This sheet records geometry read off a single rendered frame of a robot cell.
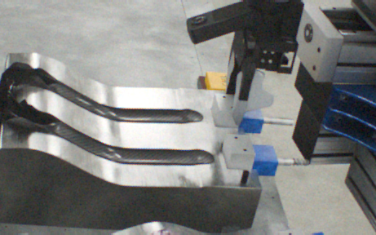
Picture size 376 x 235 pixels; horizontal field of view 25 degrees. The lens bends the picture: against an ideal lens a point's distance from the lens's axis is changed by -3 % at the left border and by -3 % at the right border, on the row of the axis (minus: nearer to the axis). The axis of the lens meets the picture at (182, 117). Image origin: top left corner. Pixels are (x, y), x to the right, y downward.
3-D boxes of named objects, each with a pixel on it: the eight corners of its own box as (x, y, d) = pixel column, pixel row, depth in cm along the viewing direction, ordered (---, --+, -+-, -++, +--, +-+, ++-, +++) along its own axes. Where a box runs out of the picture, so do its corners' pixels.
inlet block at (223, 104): (285, 127, 143) (293, 99, 140) (292, 144, 139) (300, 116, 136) (208, 121, 140) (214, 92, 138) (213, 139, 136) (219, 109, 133)
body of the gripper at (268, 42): (290, 79, 130) (308, 8, 124) (236, 74, 129) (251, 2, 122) (279, 54, 137) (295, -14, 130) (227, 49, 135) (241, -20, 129)
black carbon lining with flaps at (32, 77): (198, 119, 140) (209, 68, 135) (214, 181, 126) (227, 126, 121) (-19, 104, 133) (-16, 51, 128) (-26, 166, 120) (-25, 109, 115)
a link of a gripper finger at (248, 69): (250, 104, 129) (258, 46, 126) (240, 103, 129) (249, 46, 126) (243, 94, 133) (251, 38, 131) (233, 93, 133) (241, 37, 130)
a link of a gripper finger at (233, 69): (258, 106, 140) (273, 64, 134) (223, 103, 139) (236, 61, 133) (255, 92, 143) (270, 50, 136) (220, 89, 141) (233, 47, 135)
